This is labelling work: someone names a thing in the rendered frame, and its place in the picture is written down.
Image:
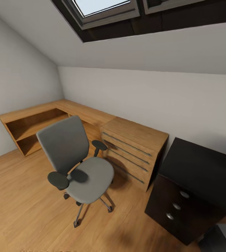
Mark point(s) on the cabinet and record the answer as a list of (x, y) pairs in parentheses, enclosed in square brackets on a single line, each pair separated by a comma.
[(181, 213), (134, 150)]

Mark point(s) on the bookcase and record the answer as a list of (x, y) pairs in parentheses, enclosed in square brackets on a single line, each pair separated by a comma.
[(63, 106), (22, 126), (92, 120)]

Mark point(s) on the desktop computer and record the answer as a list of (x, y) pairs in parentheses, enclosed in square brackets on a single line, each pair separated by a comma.
[(214, 239)]

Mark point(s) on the swivel chair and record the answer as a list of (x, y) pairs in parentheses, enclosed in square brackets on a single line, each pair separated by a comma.
[(66, 144)]

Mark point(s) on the fixed window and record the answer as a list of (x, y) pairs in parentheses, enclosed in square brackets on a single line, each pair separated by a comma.
[(95, 20)]

